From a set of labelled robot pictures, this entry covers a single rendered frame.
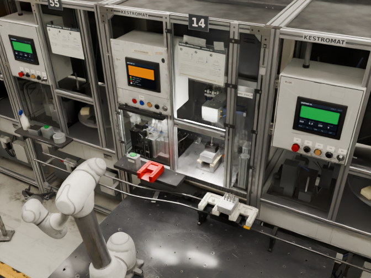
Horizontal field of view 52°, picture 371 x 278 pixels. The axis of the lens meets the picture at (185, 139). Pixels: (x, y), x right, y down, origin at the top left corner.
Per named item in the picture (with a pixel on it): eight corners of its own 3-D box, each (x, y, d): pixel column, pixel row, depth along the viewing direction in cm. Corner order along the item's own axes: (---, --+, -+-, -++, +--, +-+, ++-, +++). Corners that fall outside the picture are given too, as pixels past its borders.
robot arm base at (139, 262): (133, 287, 224) (132, 281, 220) (103, 272, 232) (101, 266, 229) (150, 264, 237) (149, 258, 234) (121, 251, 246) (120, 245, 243)
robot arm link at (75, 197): (131, 275, 221) (116, 309, 203) (105, 272, 225) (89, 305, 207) (95, 168, 181) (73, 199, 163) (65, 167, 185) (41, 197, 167)
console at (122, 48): (116, 104, 267) (107, 39, 241) (138, 88, 288) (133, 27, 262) (168, 118, 250) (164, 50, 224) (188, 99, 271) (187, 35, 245)
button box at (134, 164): (127, 169, 280) (126, 155, 273) (133, 163, 286) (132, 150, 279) (137, 172, 277) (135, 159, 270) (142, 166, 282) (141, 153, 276)
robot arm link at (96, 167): (76, 162, 199) (63, 178, 188) (97, 146, 190) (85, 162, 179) (94, 179, 203) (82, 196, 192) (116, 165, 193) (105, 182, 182)
